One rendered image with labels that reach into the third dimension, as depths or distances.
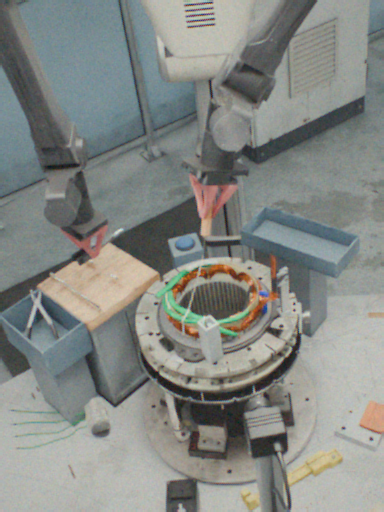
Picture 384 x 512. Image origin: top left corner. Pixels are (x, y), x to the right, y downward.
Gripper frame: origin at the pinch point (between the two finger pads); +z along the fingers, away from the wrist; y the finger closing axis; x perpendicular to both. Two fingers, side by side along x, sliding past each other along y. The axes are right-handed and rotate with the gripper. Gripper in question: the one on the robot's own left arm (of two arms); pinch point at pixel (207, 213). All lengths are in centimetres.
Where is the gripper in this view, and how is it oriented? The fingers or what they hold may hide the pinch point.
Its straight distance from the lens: 119.6
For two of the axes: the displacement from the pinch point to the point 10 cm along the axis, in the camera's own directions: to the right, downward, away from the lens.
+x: -4.8, -4.5, 7.6
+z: -1.5, 8.9, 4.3
